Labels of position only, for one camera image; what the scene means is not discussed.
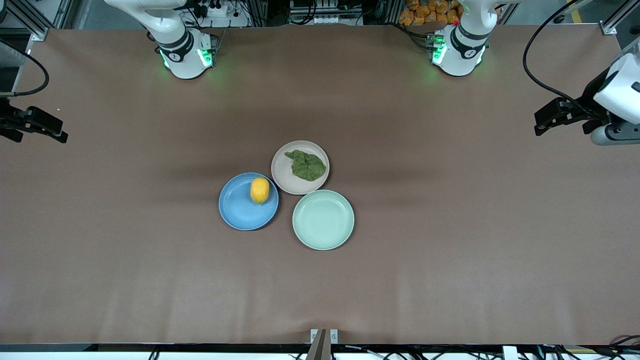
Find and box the aluminium frame post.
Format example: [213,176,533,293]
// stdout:
[600,0,640,36]
[0,0,68,42]

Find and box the bag of orange items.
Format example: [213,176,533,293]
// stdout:
[399,0,465,27]

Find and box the yellow lemon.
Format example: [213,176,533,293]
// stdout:
[250,177,271,205]

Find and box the blue plate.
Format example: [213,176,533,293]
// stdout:
[218,172,280,231]

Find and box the white power strip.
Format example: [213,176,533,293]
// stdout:
[196,0,238,19]

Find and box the light green plate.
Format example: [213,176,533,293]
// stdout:
[292,189,355,251]

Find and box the green lettuce leaf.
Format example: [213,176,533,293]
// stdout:
[284,149,327,182]

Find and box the beige plate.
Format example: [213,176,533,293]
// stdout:
[271,140,330,196]

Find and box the brown table cover sheet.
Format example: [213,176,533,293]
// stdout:
[0,24,640,347]

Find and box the black cable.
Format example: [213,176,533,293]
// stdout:
[0,49,50,97]
[522,0,603,120]

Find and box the metal bracket with bar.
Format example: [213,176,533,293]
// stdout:
[306,328,339,360]

